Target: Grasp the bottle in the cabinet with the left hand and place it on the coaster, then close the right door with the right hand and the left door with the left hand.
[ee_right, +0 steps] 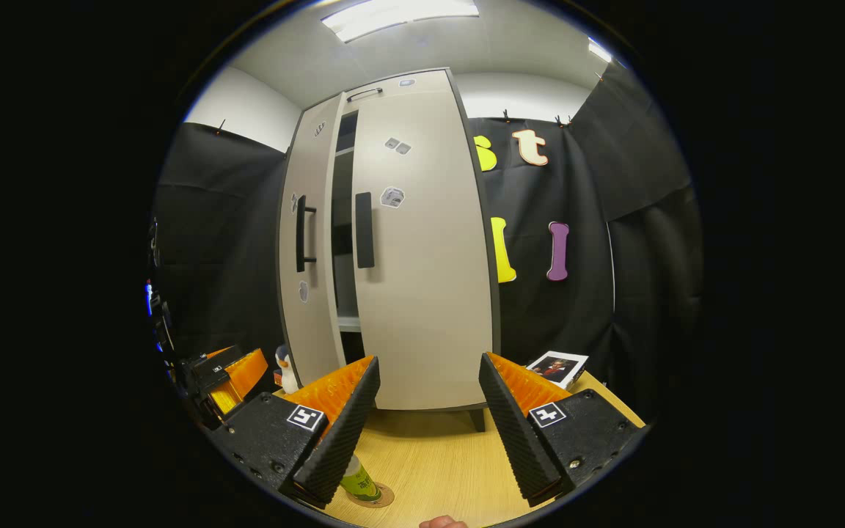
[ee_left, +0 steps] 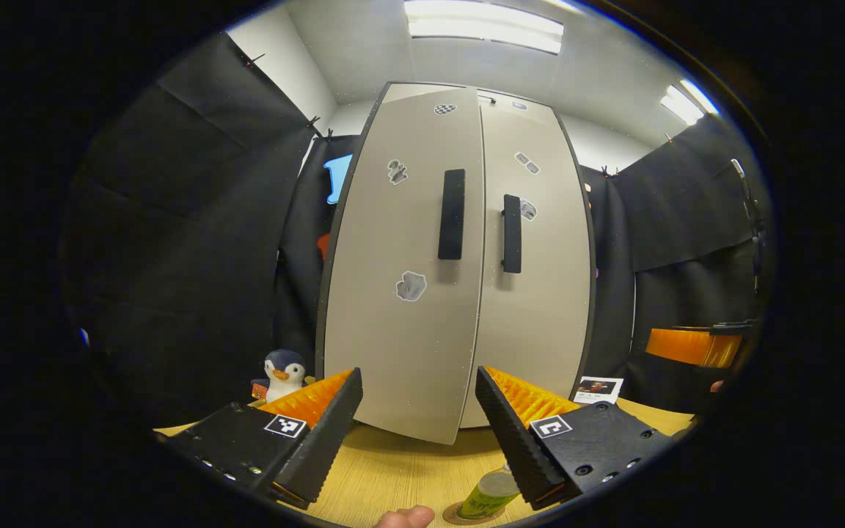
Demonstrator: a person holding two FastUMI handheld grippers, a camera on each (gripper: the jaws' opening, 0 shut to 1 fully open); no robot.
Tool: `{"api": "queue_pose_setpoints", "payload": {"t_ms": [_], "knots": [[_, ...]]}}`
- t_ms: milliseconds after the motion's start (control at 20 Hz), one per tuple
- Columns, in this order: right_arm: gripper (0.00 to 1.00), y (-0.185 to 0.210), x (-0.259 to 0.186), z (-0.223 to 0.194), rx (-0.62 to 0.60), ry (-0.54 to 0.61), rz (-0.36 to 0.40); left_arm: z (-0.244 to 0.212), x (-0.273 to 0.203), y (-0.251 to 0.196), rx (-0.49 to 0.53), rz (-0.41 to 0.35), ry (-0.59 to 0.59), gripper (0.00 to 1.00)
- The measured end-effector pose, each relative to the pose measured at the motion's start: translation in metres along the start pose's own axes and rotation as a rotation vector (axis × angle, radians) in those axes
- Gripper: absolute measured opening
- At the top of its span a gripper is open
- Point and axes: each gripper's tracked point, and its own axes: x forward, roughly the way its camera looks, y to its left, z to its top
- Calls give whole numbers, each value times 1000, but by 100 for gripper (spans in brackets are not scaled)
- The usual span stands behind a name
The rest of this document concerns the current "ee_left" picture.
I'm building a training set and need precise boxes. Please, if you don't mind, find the black door handle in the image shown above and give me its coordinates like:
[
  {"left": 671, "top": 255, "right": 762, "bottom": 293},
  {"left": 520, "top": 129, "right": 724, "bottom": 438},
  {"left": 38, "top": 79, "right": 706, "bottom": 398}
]
[
  {"left": 437, "top": 169, "right": 467, "bottom": 261},
  {"left": 501, "top": 194, "right": 524, "bottom": 275}
]

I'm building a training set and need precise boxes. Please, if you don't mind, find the penguin plush toy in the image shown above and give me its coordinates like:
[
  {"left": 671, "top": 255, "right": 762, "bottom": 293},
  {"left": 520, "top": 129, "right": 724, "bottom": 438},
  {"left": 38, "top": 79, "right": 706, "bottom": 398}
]
[{"left": 250, "top": 349, "right": 307, "bottom": 403}]

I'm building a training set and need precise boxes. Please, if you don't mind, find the round wooden coaster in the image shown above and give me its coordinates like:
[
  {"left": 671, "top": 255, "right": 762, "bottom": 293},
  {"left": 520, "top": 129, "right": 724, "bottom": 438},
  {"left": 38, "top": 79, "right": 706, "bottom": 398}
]
[{"left": 442, "top": 501, "right": 508, "bottom": 527}]

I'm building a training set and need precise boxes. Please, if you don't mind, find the black metal stand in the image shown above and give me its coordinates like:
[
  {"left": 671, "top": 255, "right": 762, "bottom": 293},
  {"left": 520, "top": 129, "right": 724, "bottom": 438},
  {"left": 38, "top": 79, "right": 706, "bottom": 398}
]
[{"left": 731, "top": 158, "right": 769, "bottom": 294}]

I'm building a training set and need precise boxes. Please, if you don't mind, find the green label bottle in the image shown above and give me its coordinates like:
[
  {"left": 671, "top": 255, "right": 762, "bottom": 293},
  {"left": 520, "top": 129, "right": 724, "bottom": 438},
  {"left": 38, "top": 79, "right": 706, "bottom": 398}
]
[{"left": 456, "top": 463, "right": 522, "bottom": 521}]

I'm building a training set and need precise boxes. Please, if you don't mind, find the grey cabinet door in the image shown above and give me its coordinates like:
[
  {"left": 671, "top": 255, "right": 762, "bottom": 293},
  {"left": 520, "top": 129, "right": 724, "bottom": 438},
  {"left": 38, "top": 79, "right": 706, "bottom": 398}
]
[
  {"left": 459, "top": 103, "right": 596, "bottom": 430},
  {"left": 318, "top": 83, "right": 486, "bottom": 446}
]

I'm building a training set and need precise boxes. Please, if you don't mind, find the white portrait booklet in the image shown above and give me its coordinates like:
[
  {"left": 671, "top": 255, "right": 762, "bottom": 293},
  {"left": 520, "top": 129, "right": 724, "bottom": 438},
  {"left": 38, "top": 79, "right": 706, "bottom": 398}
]
[{"left": 573, "top": 376, "right": 625, "bottom": 405}]

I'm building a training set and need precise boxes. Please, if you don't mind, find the large ceiling light panel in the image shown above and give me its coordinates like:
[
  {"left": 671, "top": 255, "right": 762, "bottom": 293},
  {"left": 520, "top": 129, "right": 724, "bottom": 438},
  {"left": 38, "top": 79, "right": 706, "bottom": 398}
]
[{"left": 403, "top": 0, "right": 565, "bottom": 56}]

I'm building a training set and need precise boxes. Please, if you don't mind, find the small ceiling light panel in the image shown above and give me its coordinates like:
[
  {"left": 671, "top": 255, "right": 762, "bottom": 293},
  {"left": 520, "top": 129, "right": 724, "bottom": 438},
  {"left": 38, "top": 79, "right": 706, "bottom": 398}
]
[{"left": 661, "top": 78, "right": 720, "bottom": 127}]

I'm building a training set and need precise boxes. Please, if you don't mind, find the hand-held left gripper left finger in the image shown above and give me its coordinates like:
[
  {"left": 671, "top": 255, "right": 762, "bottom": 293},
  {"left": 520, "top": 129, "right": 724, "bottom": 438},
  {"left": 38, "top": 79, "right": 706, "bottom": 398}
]
[{"left": 153, "top": 367, "right": 363, "bottom": 512}]

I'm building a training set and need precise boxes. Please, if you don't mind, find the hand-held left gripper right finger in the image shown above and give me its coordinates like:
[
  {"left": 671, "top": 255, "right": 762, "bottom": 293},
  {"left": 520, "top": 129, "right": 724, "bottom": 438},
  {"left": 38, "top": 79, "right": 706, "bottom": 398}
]
[{"left": 475, "top": 364, "right": 680, "bottom": 512}]

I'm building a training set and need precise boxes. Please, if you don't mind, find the grey cabinet drawer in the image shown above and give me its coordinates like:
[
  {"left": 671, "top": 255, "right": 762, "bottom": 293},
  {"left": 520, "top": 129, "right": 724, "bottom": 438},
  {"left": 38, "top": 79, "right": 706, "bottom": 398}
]
[{"left": 475, "top": 88, "right": 559, "bottom": 114}]

